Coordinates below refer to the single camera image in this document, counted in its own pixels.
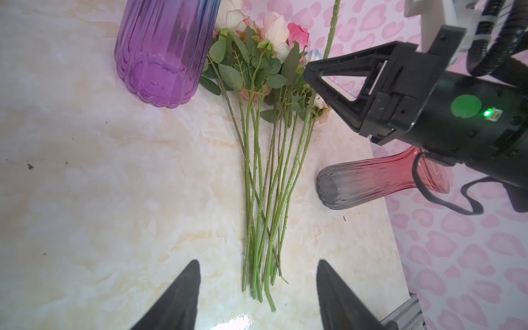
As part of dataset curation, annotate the peach rose stem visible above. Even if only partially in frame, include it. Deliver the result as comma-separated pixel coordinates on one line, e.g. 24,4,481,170
271,94,329,285

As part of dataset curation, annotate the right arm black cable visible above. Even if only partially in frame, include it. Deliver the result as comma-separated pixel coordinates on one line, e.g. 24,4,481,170
465,0,528,87

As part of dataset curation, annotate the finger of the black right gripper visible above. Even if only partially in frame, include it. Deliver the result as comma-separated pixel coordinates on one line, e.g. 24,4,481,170
303,41,408,128

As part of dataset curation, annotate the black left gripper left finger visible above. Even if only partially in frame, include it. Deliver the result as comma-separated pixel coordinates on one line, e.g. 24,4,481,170
131,260,201,330

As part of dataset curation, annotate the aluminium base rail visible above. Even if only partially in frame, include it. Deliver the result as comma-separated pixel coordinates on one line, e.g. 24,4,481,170
381,294,427,330

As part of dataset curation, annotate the light pink rose stem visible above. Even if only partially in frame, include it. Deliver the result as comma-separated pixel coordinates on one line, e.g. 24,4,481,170
247,0,343,313

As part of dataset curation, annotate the purple blue glass vase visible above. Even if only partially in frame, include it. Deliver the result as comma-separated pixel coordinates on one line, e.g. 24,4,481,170
114,0,220,109

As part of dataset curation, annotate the pink bud rose stem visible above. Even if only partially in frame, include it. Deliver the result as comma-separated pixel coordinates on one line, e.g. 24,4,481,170
199,1,261,298

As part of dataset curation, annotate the red grey glass vase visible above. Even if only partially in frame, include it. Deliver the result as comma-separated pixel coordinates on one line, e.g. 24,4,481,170
316,145,451,211

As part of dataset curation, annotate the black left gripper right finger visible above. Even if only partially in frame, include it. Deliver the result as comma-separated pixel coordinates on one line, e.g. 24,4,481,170
316,259,385,330

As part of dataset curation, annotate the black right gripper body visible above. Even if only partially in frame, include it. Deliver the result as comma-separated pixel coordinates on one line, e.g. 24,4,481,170
360,26,527,189

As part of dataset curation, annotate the cream white rose stem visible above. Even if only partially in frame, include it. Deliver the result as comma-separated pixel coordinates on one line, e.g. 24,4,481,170
243,11,292,290

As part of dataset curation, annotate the dark pink rose stem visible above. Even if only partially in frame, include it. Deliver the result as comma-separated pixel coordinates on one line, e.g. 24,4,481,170
247,22,311,290

